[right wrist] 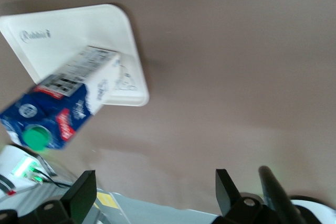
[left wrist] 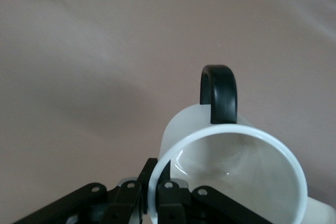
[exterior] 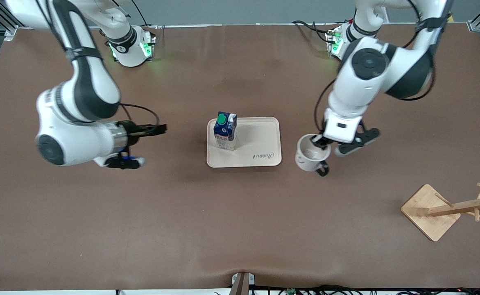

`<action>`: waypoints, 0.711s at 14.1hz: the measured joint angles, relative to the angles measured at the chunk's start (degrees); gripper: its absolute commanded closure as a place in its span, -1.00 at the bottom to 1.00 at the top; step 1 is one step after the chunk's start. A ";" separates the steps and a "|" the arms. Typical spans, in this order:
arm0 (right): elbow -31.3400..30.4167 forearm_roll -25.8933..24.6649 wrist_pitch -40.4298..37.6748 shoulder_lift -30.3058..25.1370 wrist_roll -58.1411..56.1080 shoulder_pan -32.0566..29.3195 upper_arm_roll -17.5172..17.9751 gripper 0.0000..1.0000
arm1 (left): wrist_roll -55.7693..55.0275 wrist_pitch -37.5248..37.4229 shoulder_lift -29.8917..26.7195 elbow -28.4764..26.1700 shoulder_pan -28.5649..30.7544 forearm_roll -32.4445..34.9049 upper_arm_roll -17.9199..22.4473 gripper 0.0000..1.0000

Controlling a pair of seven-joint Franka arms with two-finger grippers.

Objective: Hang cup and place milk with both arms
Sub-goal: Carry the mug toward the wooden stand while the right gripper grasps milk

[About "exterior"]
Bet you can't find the beige plastic tray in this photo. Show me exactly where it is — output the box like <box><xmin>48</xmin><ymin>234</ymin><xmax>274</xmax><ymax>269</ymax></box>
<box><xmin>206</xmin><ymin>117</ymin><xmax>282</xmax><ymax>168</ymax></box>

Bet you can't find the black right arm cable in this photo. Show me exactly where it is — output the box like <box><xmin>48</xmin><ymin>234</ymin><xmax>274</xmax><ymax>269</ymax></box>
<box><xmin>119</xmin><ymin>102</ymin><xmax>161</xmax><ymax>126</ymax></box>

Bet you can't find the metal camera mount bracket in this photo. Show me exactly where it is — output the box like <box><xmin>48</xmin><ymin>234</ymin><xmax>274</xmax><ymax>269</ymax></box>
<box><xmin>230</xmin><ymin>272</ymin><xmax>256</xmax><ymax>295</ymax></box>

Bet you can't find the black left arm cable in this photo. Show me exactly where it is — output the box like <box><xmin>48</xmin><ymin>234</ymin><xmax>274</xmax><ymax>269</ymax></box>
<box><xmin>314</xmin><ymin>78</ymin><xmax>340</xmax><ymax>136</ymax></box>

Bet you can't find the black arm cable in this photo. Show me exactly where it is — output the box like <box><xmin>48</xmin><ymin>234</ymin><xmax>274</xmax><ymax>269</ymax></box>
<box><xmin>119</xmin><ymin>102</ymin><xmax>161</xmax><ymax>126</ymax></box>
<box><xmin>314</xmin><ymin>78</ymin><xmax>340</xmax><ymax>136</ymax></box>

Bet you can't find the wooden cup rack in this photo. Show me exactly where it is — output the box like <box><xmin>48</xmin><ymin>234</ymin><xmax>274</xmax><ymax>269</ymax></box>
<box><xmin>401</xmin><ymin>182</ymin><xmax>480</xmax><ymax>242</ymax></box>

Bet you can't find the black base cable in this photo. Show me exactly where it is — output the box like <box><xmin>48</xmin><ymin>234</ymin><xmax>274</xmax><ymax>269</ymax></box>
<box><xmin>132</xmin><ymin>0</ymin><xmax>159</xmax><ymax>30</ymax></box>
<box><xmin>292</xmin><ymin>20</ymin><xmax>331</xmax><ymax>44</ymax></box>

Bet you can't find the white smiley enamel cup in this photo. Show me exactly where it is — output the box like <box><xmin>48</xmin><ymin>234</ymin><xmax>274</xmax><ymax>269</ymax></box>
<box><xmin>295</xmin><ymin>134</ymin><xmax>331</xmax><ymax>177</ymax></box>

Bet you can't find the black right base cable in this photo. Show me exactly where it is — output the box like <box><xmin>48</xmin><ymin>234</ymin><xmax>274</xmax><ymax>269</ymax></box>
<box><xmin>132</xmin><ymin>0</ymin><xmax>159</xmax><ymax>30</ymax></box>

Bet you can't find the blue white milk carton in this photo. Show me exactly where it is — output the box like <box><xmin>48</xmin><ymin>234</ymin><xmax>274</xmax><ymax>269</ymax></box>
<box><xmin>213</xmin><ymin>111</ymin><xmax>238</xmax><ymax>151</ymax></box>

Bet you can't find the black left base cable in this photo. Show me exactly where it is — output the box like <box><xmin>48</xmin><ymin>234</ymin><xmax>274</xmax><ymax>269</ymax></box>
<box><xmin>292</xmin><ymin>20</ymin><xmax>331</xmax><ymax>44</ymax></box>

